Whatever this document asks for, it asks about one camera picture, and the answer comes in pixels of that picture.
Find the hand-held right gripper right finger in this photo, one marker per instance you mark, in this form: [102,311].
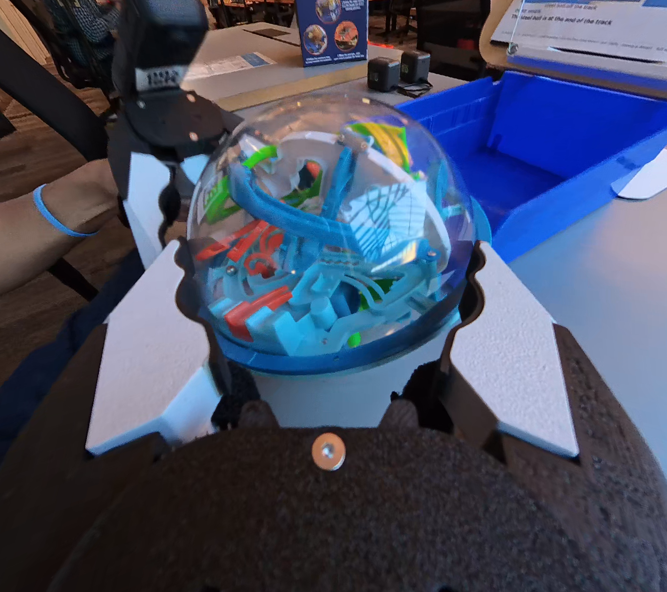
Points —
[510,373]

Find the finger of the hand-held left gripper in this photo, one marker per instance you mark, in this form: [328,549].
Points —
[194,169]
[146,201]

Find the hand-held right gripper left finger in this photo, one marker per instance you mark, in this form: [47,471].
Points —
[146,373]

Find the clear plastic maze ball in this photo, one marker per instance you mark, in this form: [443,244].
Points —
[338,237]

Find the person's left forearm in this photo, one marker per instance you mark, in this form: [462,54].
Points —
[31,248]

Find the person's left hand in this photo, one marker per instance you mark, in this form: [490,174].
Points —
[94,196]

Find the white and blue paper sheet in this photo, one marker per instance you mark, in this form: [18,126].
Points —
[229,65]

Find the blue wristband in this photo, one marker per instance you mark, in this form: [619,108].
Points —
[49,217]

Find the blue printed game box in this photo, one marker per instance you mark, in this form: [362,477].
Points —
[333,19]

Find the blue plastic bin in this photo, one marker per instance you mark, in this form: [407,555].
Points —
[521,175]

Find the small black cube device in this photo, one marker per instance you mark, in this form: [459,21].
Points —
[384,75]
[415,66]

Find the white flat plastic piece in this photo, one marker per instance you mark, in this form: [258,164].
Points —
[646,180]

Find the wooden board with instruction sheet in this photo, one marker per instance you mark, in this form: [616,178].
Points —
[589,3]

